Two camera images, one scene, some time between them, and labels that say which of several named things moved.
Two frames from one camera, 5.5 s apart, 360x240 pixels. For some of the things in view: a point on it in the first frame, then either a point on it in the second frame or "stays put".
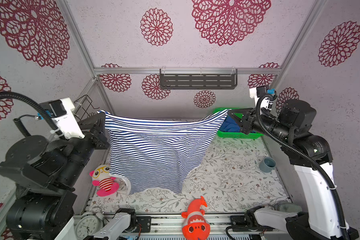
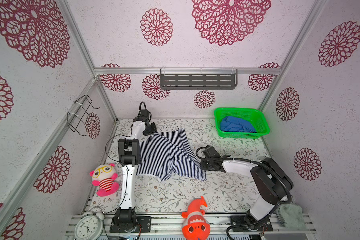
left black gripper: x=97 y=133 -> x=153 y=128
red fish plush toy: x=196 y=227 stays put
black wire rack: x=84 y=102 stays put
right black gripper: x=250 y=117 -> x=202 y=164
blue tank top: x=230 y=125 stays put
